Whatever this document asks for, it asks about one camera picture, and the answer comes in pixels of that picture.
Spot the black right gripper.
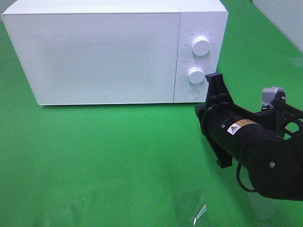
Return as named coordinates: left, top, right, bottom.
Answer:
left=195, top=73, right=237, bottom=168

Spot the round microwave door button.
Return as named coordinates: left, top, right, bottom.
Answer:
left=185, top=88, right=199, bottom=100

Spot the white microwave knob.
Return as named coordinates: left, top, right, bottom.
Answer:
left=192, top=35, right=211, bottom=56
left=188, top=67, right=205, bottom=84

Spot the white microwave door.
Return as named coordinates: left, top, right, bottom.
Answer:
left=3, top=13, right=180, bottom=105

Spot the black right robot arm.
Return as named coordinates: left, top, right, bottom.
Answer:
left=195, top=73, right=303, bottom=201

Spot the white microwave oven body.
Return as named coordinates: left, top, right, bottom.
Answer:
left=1, top=0, right=228, bottom=103

